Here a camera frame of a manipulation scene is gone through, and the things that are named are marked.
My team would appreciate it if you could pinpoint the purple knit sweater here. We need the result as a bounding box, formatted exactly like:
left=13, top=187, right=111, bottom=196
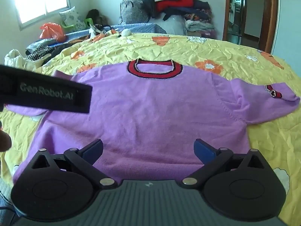
left=8, top=60, right=300, bottom=181

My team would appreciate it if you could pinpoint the dark striped clothes heap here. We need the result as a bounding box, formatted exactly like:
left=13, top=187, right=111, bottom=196
left=25, top=39, right=79, bottom=65

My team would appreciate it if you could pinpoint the pile of folded clothes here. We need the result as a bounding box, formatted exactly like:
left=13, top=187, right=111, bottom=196
left=138, top=0, right=216, bottom=39

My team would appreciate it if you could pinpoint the left hand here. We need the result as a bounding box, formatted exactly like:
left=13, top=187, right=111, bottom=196
left=0, top=122, right=12, bottom=152

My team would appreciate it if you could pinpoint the white quilted jacket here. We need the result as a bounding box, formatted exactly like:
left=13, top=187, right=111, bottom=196
left=4, top=50, right=51, bottom=71

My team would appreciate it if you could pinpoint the yellow patterned quilt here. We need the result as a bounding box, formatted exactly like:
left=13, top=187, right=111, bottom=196
left=0, top=32, right=301, bottom=226

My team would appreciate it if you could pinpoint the orange plastic bag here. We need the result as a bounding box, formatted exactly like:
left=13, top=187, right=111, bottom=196
left=39, top=22, right=66, bottom=42

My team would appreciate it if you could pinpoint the floral white pillow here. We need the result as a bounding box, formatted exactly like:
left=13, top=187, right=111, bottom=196
left=59, top=6, right=87, bottom=32

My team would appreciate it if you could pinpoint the green plastic stool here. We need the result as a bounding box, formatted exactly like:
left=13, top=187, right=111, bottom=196
left=61, top=18, right=93, bottom=33

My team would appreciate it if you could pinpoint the white fluffy ball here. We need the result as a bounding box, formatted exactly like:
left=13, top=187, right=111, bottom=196
left=121, top=29, right=132, bottom=37

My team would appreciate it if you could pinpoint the checkered black white bag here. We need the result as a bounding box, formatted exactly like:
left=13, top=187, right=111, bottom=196
left=119, top=0, right=150, bottom=24

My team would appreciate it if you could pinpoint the brown wooden door frame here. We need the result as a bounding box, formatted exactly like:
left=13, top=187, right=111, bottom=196
left=222, top=0, right=279, bottom=53

